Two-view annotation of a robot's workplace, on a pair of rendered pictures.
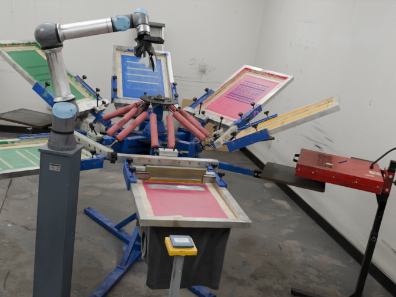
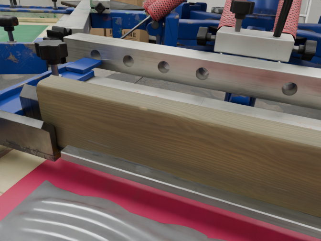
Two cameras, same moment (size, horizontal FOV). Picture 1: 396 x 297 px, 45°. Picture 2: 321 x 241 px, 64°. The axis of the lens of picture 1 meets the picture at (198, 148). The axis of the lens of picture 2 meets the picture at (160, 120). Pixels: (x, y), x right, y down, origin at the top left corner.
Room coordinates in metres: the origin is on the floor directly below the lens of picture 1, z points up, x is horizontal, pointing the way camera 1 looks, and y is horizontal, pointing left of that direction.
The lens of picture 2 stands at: (2.59, 0.06, 1.16)
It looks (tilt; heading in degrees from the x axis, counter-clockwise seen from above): 30 degrees down; 34
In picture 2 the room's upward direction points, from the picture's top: 4 degrees clockwise
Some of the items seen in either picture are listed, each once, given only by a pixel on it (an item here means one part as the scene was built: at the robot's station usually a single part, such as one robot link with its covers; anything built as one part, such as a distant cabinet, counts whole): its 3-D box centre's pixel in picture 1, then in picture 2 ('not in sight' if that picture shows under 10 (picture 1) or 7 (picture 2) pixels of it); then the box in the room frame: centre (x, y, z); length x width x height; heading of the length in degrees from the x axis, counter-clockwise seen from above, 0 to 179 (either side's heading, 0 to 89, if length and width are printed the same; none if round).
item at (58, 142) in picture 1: (62, 138); not in sight; (2.42, 0.72, 1.25); 0.15 x 0.15 x 0.10
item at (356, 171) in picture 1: (340, 170); not in sight; (3.26, -1.03, 1.06); 0.61 x 0.46 x 0.12; 76
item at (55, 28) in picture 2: (115, 157); (66, 46); (2.92, 0.52, 1.02); 0.07 x 0.06 x 0.07; 16
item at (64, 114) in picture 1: (63, 116); not in sight; (2.43, 0.73, 1.37); 0.13 x 0.12 x 0.14; 10
